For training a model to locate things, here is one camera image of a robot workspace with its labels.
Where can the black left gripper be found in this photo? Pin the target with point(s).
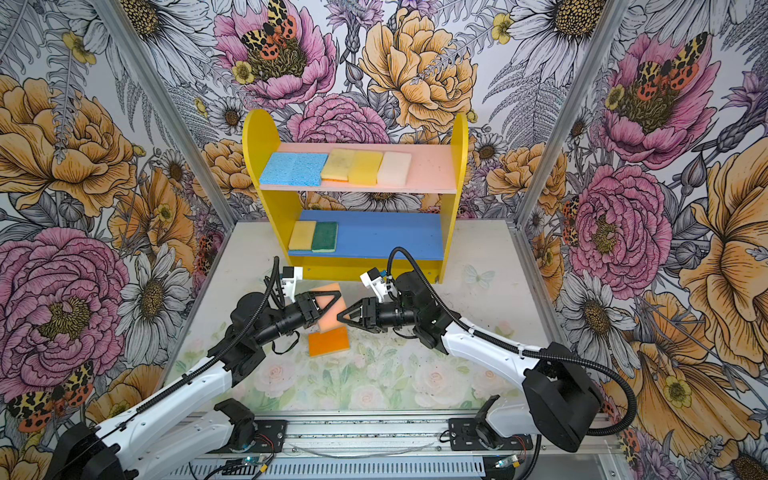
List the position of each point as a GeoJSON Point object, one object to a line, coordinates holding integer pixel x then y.
{"type": "Point", "coordinates": [308, 305]}

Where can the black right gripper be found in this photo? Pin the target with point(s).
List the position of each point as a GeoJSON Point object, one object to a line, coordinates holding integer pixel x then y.
{"type": "Point", "coordinates": [370, 311]}

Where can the peach pink sponge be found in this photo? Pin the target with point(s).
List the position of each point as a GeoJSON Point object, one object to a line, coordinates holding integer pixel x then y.
{"type": "Point", "coordinates": [328, 321]}

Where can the dark green scouring pad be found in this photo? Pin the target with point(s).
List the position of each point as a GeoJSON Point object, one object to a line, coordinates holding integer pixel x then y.
{"type": "Point", "coordinates": [325, 237]}

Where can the yellow sponge with green back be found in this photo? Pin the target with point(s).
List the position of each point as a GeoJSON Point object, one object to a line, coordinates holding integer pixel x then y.
{"type": "Point", "coordinates": [302, 235]}

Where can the blue cellulose sponge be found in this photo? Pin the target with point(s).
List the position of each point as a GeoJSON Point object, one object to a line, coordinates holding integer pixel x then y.
{"type": "Point", "coordinates": [280, 169]}
{"type": "Point", "coordinates": [306, 170]}

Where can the dull yellow sponge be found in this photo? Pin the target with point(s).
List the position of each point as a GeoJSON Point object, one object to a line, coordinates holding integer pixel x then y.
{"type": "Point", "coordinates": [338, 165]}

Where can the pale pink sponge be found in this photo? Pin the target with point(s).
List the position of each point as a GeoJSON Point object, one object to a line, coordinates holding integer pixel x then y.
{"type": "Point", "coordinates": [394, 169]}

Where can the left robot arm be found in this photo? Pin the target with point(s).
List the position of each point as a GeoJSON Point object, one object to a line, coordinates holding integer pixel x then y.
{"type": "Point", "coordinates": [142, 442]}

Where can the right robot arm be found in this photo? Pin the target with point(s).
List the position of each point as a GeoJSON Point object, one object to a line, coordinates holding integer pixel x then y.
{"type": "Point", "coordinates": [562, 400]}

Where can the yellow shelf with coloured boards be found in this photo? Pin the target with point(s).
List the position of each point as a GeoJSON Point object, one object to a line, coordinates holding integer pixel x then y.
{"type": "Point", "coordinates": [419, 215]}

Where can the orange sponge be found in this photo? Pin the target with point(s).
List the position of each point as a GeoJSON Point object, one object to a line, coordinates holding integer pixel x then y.
{"type": "Point", "coordinates": [329, 342]}

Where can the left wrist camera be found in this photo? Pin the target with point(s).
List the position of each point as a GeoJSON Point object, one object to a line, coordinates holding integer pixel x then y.
{"type": "Point", "coordinates": [289, 278]}

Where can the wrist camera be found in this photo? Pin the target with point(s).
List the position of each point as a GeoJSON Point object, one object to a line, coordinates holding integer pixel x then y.
{"type": "Point", "coordinates": [289, 278]}
{"type": "Point", "coordinates": [380, 283]}

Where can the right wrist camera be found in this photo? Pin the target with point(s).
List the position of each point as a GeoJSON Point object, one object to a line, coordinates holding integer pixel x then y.
{"type": "Point", "coordinates": [380, 283]}

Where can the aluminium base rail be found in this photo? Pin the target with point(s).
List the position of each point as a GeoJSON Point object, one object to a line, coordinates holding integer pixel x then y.
{"type": "Point", "coordinates": [370, 445]}

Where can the aluminium frame post left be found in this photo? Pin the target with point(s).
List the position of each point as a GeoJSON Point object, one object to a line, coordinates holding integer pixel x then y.
{"type": "Point", "coordinates": [119, 26]}

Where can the aluminium frame post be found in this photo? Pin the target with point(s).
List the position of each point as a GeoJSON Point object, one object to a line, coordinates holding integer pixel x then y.
{"type": "Point", "coordinates": [119, 26]}
{"type": "Point", "coordinates": [604, 34]}

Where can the aluminium frame post right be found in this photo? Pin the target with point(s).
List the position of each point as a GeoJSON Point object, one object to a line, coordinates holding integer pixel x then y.
{"type": "Point", "coordinates": [604, 34]}

